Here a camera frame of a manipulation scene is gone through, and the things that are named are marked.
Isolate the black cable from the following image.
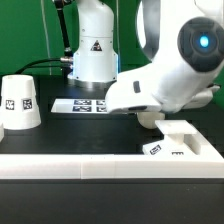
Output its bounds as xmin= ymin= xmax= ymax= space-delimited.
xmin=13 ymin=57 xmax=74 ymax=76

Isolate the small white block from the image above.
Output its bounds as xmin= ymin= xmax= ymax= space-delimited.
xmin=0 ymin=122 xmax=4 ymax=142

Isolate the white lamp bulb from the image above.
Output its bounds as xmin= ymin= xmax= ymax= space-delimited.
xmin=137 ymin=112 xmax=165 ymax=129

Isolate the white lamp base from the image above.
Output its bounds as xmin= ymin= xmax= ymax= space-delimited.
xmin=142 ymin=120 xmax=197 ymax=157

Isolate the white lamp hood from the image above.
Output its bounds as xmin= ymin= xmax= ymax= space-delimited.
xmin=0 ymin=75 xmax=41 ymax=130

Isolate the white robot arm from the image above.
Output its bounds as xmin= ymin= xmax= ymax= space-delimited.
xmin=62 ymin=0 xmax=224 ymax=113

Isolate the white marker tag sheet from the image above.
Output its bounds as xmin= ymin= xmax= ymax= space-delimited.
xmin=51 ymin=99 xmax=107 ymax=114

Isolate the thin grey cable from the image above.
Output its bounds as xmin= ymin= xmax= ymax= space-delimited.
xmin=40 ymin=0 xmax=53 ymax=76

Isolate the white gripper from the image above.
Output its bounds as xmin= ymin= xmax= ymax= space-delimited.
xmin=105 ymin=68 xmax=221 ymax=113

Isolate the white L-shaped wall fence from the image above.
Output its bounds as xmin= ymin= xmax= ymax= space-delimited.
xmin=0 ymin=125 xmax=224 ymax=179

